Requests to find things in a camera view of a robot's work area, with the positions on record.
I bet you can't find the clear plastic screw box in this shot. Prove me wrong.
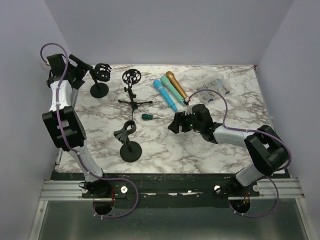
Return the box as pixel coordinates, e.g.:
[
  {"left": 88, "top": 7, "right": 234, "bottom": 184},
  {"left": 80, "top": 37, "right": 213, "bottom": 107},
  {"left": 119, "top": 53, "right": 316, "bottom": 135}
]
[{"left": 194, "top": 76, "right": 232, "bottom": 104}]

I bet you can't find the mint green microphone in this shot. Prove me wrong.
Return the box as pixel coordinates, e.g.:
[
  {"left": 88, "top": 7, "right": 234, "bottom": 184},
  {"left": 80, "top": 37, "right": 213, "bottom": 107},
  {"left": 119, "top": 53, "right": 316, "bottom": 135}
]
[{"left": 160, "top": 75, "right": 186, "bottom": 106}]

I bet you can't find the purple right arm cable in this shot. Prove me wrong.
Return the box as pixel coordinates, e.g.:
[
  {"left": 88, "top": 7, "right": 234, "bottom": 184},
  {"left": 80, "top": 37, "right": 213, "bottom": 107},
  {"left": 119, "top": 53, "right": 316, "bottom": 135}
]
[{"left": 184, "top": 89, "right": 293, "bottom": 218}]

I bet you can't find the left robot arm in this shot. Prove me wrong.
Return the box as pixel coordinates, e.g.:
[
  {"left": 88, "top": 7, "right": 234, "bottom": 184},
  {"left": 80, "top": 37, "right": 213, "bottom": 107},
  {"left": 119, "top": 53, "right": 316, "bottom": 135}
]
[{"left": 42, "top": 53, "right": 111, "bottom": 198}]

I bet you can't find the gold microphone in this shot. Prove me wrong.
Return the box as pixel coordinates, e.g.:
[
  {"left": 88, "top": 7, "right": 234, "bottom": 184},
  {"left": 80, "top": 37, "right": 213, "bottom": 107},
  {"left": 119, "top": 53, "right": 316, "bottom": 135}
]
[{"left": 165, "top": 71, "right": 190, "bottom": 104}]

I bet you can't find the green handled screwdriver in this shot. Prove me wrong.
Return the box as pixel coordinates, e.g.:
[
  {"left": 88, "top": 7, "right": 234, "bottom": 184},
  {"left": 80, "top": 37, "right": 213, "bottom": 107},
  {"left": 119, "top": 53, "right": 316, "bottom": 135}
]
[{"left": 141, "top": 113, "right": 156, "bottom": 121}]

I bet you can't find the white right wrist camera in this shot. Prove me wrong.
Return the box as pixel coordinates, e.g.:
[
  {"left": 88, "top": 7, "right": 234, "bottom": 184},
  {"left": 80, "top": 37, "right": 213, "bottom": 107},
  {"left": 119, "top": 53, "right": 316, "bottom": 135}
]
[{"left": 184, "top": 98, "right": 198, "bottom": 116}]

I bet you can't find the blue microphone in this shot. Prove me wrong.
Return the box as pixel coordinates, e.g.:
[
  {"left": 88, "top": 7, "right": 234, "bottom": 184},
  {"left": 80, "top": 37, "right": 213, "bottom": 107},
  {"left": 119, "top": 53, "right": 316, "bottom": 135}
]
[{"left": 153, "top": 79, "right": 178, "bottom": 113}]

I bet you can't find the black clip microphone stand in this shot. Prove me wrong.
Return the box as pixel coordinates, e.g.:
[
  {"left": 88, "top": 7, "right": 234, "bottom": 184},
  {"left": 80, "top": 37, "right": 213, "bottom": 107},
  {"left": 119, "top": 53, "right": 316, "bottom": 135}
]
[{"left": 113, "top": 120, "right": 142, "bottom": 163}]

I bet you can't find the black tripod microphone stand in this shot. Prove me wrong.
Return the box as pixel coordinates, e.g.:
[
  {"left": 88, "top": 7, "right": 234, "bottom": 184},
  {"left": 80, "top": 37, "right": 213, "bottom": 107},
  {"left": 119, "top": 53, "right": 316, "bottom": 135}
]
[{"left": 118, "top": 68, "right": 153, "bottom": 120}]

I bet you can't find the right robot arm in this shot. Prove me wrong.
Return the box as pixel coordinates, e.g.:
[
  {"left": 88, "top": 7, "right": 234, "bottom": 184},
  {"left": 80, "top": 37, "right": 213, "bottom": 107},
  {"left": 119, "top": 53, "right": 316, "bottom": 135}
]
[{"left": 168, "top": 104, "right": 289, "bottom": 196}]

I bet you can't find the aluminium table frame rail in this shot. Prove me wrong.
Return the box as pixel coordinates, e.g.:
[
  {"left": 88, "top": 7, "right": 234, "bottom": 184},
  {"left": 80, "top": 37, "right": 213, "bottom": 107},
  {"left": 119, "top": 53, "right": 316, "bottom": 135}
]
[{"left": 29, "top": 65, "right": 85, "bottom": 238}]

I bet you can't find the black round base stand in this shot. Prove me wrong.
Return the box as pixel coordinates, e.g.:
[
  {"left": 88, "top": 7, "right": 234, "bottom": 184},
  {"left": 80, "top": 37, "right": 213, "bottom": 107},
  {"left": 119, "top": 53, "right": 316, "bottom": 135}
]
[{"left": 89, "top": 63, "right": 112, "bottom": 99}]

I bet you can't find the black front table rail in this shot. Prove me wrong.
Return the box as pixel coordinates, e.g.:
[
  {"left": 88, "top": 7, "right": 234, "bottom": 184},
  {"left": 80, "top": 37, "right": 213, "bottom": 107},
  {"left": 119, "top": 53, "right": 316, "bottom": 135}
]
[{"left": 50, "top": 172, "right": 260, "bottom": 209}]

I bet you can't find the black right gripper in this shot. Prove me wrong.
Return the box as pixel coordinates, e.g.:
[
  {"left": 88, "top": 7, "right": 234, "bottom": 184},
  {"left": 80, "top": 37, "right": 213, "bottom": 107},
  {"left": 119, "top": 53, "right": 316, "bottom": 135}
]
[{"left": 168, "top": 109, "right": 203, "bottom": 134}]

